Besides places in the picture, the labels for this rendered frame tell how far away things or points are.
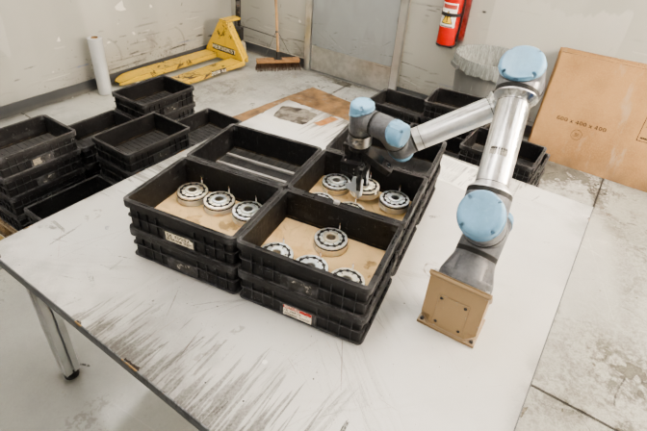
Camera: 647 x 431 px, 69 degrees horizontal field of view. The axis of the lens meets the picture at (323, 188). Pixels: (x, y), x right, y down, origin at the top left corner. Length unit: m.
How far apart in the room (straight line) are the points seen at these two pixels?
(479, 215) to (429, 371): 0.44
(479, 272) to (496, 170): 0.27
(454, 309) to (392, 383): 0.26
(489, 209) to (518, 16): 3.10
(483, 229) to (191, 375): 0.82
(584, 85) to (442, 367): 2.99
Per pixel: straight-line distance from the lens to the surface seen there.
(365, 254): 1.45
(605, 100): 4.04
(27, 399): 2.33
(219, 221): 1.56
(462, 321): 1.41
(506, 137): 1.31
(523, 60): 1.38
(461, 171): 2.22
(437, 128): 1.49
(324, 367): 1.34
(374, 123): 1.40
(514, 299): 1.65
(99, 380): 2.28
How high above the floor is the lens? 1.79
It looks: 34 degrees down
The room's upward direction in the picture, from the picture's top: 4 degrees clockwise
